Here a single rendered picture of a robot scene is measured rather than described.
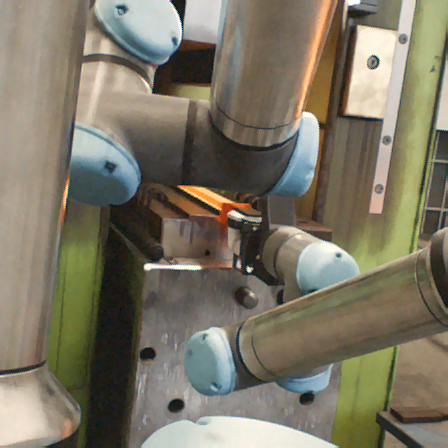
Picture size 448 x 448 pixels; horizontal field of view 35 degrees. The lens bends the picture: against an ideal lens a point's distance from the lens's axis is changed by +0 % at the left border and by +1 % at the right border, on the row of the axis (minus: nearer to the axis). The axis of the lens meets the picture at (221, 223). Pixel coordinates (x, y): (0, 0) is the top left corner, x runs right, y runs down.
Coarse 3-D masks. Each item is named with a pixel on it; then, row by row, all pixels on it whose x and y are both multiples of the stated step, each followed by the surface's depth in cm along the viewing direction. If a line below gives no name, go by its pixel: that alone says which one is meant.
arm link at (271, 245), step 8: (280, 232) 97; (288, 232) 96; (296, 232) 95; (304, 232) 96; (272, 240) 96; (280, 240) 95; (264, 248) 97; (272, 248) 95; (264, 256) 97; (272, 256) 95; (264, 264) 98; (272, 264) 95; (272, 272) 96; (280, 280) 95
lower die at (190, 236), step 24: (168, 192) 142; (216, 192) 150; (144, 216) 129; (168, 216) 119; (192, 216) 118; (216, 216) 120; (168, 240) 118; (192, 240) 119; (216, 240) 120; (240, 240) 122
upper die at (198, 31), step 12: (180, 0) 114; (192, 0) 111; (204, 0) 112; (216, 0) 112; (180, 12) 114; (192, 12) 112; (204, 12) 112; (216, 12) 113; (192, 24) 112; (204, 24) 113; (216, 24) 113; (192, 36) 112; (204, 36) 113; (216, 36) 114; (180, 48) 132; (192, 48) 128; (204, 48) 125
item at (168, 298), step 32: (128, 256) 124; (128, 288) 122; (160, 288) 113; (192, 288) 114; (224, 288) 116; (256, 288) 118; (128, 320) 135; (160, 320) 114; (192, 320) 115; (128, 352) 134; (160, 352) 115; (96, 384) 158; (128, 384) 117; (160, 384) 116; (96, 416) 149; (128, 416) 116; (160, 416) 117; (192, 416) 119; (256, 416) 123; (288, 416) 125; (320, 416) 127
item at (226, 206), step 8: (192, 192) 139; (200, 192) 134; (208, 192) 135; (208, 200) 129; (216, 200) 125; (224, 200) 126; (224, 208) 118; (232, 208) 117; (240, 208) 115; (248, 208) 117; (224, 216) 119; (248, 216) 110; (256, 216) 111
